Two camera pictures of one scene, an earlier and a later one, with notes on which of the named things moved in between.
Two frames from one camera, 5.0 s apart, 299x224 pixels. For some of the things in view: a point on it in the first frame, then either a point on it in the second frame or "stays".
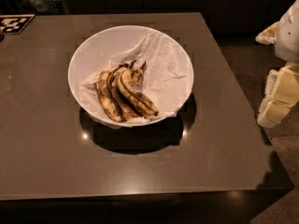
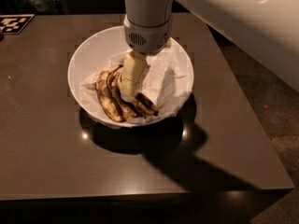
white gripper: [288, 36] -> [149, 37]
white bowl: [168, 72] stays
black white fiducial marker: [14, 23] stays
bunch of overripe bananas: [121, 94] stays
